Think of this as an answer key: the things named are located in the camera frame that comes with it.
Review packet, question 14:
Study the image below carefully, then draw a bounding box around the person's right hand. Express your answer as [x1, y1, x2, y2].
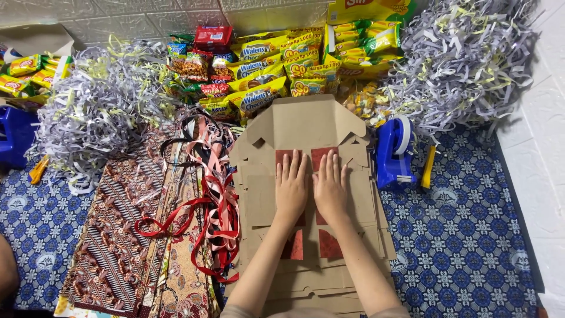
[312, 149, 349, 220]

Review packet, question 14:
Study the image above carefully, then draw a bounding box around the person's left hand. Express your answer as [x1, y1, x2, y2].
[275, 149, 310, 220]

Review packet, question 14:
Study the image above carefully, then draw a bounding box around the brown cardboard box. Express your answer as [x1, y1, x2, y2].
[240, 94, 389, 230]

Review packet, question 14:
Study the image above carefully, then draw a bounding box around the blue tape dispenser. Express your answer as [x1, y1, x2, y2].
[374, 116, 418, 191]
[0, 105, 39, 170]

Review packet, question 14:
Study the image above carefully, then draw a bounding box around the bundle of red pink ribbons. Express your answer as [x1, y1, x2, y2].
[134, 112, 241, 284]

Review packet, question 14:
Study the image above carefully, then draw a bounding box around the stack of flat cardboard sheets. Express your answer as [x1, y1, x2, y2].
[224, 132, 398, 318]

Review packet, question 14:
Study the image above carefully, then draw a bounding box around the clear bag of mixed crackers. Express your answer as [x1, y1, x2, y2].
[340, 79, 391, 129]

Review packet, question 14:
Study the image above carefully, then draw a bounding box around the yellow utility knife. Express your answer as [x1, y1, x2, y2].
[420, 145, 437, 191]

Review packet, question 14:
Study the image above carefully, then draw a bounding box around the pile of yellow snack packets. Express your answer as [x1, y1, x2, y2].
[165, 27, 343, 124]

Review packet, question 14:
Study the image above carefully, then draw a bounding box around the brown floral batik sheet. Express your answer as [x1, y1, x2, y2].
[148, 119, 221, 318]

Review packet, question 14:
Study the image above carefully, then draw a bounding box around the blue patterned floor mat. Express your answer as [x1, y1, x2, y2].
[0, 124, 538, 318]

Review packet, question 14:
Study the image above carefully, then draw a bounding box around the carton of green-yellow packets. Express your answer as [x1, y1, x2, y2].
[323, 19, 403, 78]

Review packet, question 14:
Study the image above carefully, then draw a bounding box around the brown striped batik sheet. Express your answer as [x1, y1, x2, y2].
[59, 126, 179, 316]

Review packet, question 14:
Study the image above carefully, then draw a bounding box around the red snack packet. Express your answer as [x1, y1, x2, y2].
[194, 25, 233, 48]

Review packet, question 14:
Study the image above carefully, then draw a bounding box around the heap of grey shredded paper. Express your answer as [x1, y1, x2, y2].
[26, 37, 184, 195]
[380, 0, 541, 140]

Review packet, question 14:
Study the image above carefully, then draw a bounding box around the yellow snack carton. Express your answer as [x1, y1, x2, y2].
[327, 0, 418, 25]

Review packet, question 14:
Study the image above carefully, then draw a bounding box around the orange utility knife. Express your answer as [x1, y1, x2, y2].
[28, 155, 50, 185]

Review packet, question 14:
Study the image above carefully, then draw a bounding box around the carton of yellow-red packets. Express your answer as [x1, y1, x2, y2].
[0, 52, 74, 109]

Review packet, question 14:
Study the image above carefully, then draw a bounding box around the person's left knee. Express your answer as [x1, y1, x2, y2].
[0, 234, 21, 303]

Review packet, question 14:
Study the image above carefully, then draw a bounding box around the brown paper sheet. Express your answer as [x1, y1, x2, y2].
[0, 23, 76, 58]

